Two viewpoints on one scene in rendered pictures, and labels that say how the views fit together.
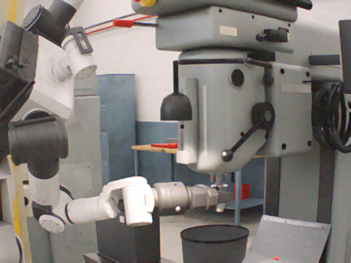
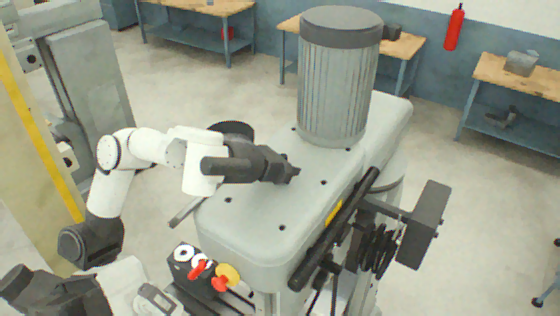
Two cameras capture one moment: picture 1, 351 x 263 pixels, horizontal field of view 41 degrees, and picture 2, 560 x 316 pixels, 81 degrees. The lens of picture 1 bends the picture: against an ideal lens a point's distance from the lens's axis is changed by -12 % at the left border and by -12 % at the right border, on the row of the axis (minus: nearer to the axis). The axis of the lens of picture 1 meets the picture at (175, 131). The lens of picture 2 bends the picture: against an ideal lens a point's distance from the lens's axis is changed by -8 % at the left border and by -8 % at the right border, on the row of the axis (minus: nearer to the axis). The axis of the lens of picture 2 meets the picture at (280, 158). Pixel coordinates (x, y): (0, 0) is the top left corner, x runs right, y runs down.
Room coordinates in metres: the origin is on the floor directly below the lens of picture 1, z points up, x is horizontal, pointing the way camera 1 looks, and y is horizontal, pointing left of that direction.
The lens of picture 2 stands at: (0.77, 0.09, 2.47)
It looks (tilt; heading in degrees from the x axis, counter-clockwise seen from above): 39 degrees down; 342
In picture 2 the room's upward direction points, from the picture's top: straight up
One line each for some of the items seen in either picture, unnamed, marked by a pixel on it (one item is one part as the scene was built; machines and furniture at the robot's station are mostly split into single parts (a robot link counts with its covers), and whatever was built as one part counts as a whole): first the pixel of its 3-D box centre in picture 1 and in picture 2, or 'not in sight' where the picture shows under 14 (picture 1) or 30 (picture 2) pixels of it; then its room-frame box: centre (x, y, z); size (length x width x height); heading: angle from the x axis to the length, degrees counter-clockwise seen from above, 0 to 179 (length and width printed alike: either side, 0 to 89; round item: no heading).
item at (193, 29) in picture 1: (227, 33); not in sight; (1.40, -0.15, 1.68); 0.34 x 0.24 x 0.10; 129
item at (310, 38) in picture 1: (317, 55); (355, 146); (1.69, -0.50, 1.66); 0.80 x 0.23 x 0.20; 129
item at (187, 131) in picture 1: (187, 120); (262, 302); (1.31, -0.03, 1.45); 0.04 x 0.04 x 0.21; 39
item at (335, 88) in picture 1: (330, 116); (371, 246); (1.39, -0.45, 1.45); 0.18 x 0.16 x 0.21; 129
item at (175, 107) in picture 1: (175, 106); not in sight; (1.17, 0.00, 1.48); 0.07 x 0.07 x 0.06
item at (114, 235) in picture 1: (126, 231); (196, 269); (1.77, 0.18, 1.04); 0.22 x 0.12 x 0.20; 46
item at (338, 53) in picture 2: not in sight; (335, 77); (1.53, -0.31, 2.05); 0.20 x 0.20 x 0.32
